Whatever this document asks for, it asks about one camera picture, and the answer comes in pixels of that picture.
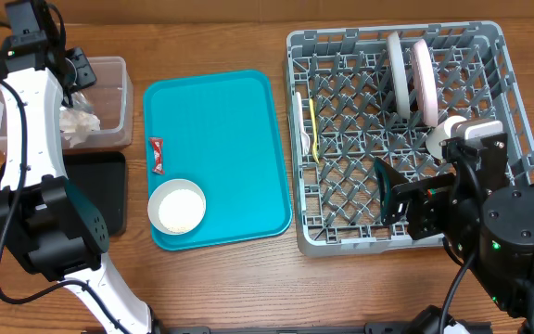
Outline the red snack wrapper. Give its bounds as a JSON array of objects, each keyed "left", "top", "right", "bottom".
[{"left": 149, "top": 137, "right": 164, "bottom": 174}]

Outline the grey bowl with grains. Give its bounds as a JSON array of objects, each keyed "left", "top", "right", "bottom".
[{"left": 147, "top": 179, "right": 207, "bottom": 236}]

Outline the pink round plate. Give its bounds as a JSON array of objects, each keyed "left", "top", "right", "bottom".
[{"left": 410, "top": 39, "right": 439, "bottom": 127}]

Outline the black plastic tray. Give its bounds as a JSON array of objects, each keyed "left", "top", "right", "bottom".
[{"left": 0, "top": 144, "right": 127, "bottom": 252}]

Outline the clear plastic bin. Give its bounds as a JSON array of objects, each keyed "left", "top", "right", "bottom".
[{"left": 0, "top": 57, "right": 134, "bottom": 153}]

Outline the white paper cup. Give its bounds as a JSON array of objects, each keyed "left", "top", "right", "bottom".
[{"left": 426, "top": 116, "right": 465, "bottom": 161}]

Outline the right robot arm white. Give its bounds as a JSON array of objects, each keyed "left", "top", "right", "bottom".
[{"left": 374, "top": 133, "right": 534, "bottom": 333}]

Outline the silver foil wrapper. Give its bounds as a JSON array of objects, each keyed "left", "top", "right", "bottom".
[{"left": 71, "top": 91, "right": 95, "bottom": 114}]

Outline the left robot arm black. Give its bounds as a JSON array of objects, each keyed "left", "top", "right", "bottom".
[{"left": 0, "top": 1, "right": 164, "bottom": 333}]

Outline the white plastic fork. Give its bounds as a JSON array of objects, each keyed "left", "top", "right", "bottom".
[{"left": 294, "top": 92, "right": 311, "bottom": 155}]

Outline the grey round plate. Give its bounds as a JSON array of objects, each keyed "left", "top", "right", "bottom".
[{"left": 387, "top": 32, "right": 411, "bottom": 120}]

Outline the teal serving tray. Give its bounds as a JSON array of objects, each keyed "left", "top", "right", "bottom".
[{"left": 143, "top": 70, "right": 292, "bottom": 251}]

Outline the yellow plastic utensil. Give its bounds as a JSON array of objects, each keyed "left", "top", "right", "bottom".
[{"left": 309, "top": 97, "right": 319, "bottom": 165}]

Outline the grey dishwasher rack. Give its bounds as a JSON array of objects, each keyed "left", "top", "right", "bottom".
[{"left": 286, "top": 20, "right": 534, "bottom": 257}]

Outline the white napkin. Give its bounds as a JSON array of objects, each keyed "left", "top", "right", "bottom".
[{"left": 59, "top": 107, "right": 100, "bottom": 148}]

